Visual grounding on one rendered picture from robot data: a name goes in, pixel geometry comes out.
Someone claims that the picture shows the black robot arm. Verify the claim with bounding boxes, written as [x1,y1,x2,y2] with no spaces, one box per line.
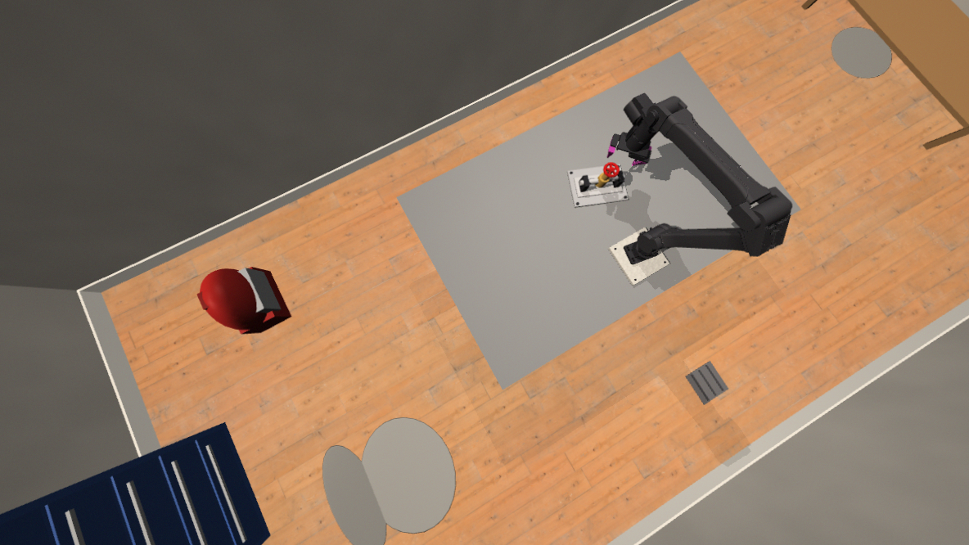
[624,93,792,264]

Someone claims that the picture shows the red handwheel valve on white pipe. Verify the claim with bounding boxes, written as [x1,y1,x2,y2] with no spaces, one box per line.
[574,163,625,197]

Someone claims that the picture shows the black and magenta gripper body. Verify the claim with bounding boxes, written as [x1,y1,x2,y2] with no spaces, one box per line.
[611,130,651,163]

